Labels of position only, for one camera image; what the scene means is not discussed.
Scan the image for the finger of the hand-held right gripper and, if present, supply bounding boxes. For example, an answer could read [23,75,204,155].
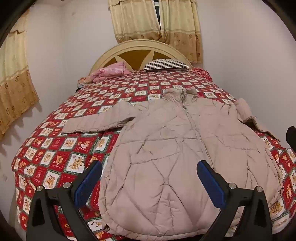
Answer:
[286,126,296,149]

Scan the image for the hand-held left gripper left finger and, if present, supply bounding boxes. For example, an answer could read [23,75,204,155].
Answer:
[26,160,103,241]

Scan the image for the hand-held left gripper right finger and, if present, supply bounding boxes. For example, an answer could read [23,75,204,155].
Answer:
[196,160,273,241]

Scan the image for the beige quilted puffer jacket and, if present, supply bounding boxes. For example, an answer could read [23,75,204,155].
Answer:
[60,88,284,237]

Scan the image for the red checkered printed blanket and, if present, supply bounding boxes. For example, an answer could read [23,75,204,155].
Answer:
[11,67,296,241]

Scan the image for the red patterned cloth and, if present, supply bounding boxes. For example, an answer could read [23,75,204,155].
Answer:
[191,67,213,80]

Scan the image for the pink crumpled blanket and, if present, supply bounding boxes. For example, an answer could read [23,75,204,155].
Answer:
[89,61,132,82]

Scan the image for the cream floral-border curtain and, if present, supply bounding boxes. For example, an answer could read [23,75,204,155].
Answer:
[108,0,162,44]
[159,0,204,63]
[0,14,40,139]

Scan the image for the cream wooden headboard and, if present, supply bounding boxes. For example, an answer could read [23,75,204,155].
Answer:
[89,39,193,75]

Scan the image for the striped pillow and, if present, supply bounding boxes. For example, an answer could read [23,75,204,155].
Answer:
[143,59,192,71]

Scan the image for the dark window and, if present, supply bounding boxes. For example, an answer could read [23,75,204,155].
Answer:
[154,0,161,29]

